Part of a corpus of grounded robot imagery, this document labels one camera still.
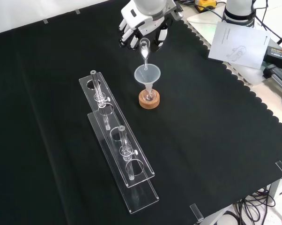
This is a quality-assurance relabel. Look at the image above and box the clear plastic funnel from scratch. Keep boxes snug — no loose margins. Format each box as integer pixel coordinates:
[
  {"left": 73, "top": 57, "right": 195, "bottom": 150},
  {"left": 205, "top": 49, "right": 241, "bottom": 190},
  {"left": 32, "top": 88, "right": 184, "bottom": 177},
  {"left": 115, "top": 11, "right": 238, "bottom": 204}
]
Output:
[{"left": 134, "top": 64, "right": 161, "bottom": 95}]

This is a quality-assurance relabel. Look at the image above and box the yellow stop button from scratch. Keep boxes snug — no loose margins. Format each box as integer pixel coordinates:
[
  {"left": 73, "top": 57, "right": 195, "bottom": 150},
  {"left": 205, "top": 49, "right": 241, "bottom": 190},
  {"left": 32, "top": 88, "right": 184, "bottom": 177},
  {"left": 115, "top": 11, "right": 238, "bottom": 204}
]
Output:
[{"left": 194, "top": 0, "right": 217, "bottom": 12}]

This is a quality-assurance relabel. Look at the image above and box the clear weighing funnel with salt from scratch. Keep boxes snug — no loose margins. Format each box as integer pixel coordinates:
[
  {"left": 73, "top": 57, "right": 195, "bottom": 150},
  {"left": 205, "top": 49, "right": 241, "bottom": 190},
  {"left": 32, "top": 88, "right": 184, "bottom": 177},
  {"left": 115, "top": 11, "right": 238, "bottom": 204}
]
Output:
[{"left": 139, "top": 38, "right": 151, "bottom": 71}]

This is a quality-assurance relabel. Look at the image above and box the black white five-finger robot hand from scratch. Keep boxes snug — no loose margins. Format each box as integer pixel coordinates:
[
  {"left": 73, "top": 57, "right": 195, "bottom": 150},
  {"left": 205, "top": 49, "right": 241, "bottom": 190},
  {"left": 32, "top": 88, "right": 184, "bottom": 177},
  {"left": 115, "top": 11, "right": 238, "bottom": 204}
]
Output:
[{"left": 118, "top": 0, "right": 184, "bottom": 53}]

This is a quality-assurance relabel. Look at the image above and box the grey table leg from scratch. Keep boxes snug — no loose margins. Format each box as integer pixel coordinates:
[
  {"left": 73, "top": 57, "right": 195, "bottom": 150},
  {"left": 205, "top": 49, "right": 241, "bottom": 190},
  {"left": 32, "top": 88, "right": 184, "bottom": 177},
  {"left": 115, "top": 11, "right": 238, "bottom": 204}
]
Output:
[{"left": 267, "top": 175, "right": 282, "bottom": 207}]

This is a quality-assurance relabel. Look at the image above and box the white printed paper sheet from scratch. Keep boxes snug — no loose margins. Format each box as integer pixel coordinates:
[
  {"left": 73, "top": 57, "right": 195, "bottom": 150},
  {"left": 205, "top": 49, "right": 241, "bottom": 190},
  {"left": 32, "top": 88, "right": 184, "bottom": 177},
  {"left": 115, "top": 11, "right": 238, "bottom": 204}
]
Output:
[{"left": 208, "top": 21, "right": 272, "bottom": 70}]

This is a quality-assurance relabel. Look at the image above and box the cork ring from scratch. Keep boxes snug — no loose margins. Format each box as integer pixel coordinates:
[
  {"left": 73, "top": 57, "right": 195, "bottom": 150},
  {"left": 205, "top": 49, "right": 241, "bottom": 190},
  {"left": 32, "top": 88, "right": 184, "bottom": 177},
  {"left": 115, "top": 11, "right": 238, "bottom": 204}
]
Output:
[{"left": 138, "top": 90, "right": 161, "bottom": 110}]

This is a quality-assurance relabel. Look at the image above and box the clear acrylic funnel stand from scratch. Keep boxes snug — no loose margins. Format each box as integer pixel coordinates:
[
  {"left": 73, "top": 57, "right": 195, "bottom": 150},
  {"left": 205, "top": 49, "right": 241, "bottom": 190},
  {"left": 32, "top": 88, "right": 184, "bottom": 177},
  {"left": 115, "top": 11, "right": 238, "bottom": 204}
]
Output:
[{"left": 78, "top": 69, "right": 160, "bottom": 215}]

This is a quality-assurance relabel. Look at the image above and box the small glass round-bottom flask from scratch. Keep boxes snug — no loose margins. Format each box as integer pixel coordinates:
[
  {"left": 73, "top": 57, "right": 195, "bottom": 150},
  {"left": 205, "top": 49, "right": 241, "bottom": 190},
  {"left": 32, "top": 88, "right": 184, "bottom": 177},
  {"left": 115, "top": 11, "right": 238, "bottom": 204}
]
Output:
[{"left": 142, "top": 89, "right": 157, "bottom": 103}]

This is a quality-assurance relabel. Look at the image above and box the black bench cloth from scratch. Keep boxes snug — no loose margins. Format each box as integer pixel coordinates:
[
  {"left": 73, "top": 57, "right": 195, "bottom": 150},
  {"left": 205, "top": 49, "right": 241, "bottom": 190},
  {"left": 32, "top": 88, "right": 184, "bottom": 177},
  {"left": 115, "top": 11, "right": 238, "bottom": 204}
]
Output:
[{"left": 0, "top": 0, "right": 282, "bottom": 225}]

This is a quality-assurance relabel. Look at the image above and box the black grey handle tool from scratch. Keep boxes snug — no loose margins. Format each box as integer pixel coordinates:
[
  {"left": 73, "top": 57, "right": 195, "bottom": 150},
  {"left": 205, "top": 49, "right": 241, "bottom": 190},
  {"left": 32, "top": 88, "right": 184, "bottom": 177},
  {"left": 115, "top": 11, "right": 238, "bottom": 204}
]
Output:
[{"left": 262, "top": 66, "right": 282, "bottom": 90}]

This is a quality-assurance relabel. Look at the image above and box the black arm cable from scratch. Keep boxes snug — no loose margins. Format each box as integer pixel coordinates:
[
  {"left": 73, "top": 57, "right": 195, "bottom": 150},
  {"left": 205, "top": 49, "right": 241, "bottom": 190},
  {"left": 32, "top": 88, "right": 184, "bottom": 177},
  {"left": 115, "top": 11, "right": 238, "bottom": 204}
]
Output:
[{"left": 247, "top": 0, "right": 282, "bottom": 49}]

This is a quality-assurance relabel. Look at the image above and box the black floor cable bundle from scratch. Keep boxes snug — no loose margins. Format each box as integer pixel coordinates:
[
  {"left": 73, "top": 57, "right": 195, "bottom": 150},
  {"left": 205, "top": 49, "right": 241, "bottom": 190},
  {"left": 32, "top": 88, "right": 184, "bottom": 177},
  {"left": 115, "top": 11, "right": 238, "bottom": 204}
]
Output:
[{"left": 232, "top": 185, "right": 282, "bottom": 225}]

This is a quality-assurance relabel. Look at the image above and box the black power adapter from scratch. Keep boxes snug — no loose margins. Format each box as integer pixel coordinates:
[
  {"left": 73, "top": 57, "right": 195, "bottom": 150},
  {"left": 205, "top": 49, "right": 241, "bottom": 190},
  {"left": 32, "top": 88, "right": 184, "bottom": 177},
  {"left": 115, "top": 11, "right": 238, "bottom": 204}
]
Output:
[{"left": 264, "top": 45, "right": 282, "bottom": 68}]

